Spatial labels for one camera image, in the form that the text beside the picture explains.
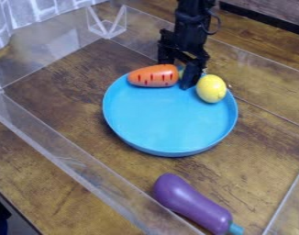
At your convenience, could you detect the blue round plate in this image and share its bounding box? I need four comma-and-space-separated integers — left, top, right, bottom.
103, 76, 238, 158

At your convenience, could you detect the clear acrylic corner bracket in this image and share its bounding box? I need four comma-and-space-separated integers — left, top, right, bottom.
86, 6, 127, 39

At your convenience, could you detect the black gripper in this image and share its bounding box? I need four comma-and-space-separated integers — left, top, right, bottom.
158, 0, 216, 90

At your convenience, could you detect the purple toy eggplant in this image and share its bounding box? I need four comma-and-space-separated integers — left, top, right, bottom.
154, 173, 244, 235

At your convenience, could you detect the orange toy carrot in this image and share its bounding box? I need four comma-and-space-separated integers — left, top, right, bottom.
127, 64, 184, 88

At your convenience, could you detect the yellow toy lemon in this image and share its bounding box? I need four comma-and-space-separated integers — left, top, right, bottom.
196, 74, 227, 103

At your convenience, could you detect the white patterned curtain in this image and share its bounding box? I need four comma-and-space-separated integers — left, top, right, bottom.
0, 0, 107, 50

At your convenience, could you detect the black cable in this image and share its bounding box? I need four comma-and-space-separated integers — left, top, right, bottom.
200, 8, 222, 36

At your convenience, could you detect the clear acrylic enclosure wall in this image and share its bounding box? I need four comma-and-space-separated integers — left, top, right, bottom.
0, 0, 299, 235

